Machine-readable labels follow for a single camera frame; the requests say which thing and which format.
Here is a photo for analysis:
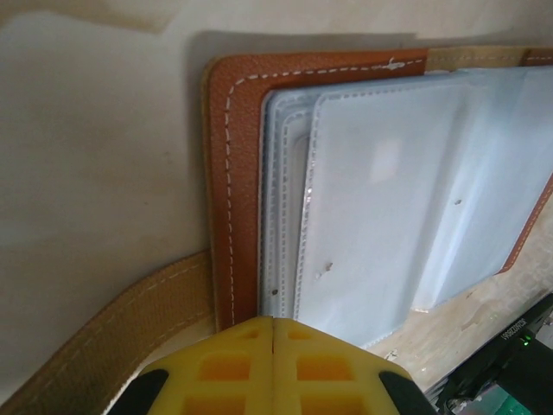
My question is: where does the brown leather card holder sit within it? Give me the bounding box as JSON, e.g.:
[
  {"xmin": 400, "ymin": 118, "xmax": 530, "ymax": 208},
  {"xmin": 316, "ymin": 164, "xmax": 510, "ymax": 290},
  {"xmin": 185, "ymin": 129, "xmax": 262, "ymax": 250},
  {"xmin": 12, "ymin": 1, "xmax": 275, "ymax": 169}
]
[{"xmin": 0, "ymin": 42, "xmax": 553, "ymax": 415}]

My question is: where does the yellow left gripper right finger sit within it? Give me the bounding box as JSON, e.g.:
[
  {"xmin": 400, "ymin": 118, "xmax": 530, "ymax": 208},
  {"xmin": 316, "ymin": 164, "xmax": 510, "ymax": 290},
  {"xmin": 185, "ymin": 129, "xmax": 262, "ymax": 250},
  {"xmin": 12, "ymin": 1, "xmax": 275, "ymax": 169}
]
[{"xmin": 274, "ymin": 317, "xmax": 423, "ymax": 415}]

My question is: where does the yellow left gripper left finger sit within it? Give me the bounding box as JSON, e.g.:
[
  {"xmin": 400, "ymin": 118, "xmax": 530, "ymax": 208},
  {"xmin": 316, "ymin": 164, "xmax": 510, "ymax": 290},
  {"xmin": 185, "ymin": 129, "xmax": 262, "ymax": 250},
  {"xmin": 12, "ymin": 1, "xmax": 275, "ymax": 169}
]
[{"xmin": 126, "ymin": 316, "xmax": 276, "ymax": 415}]

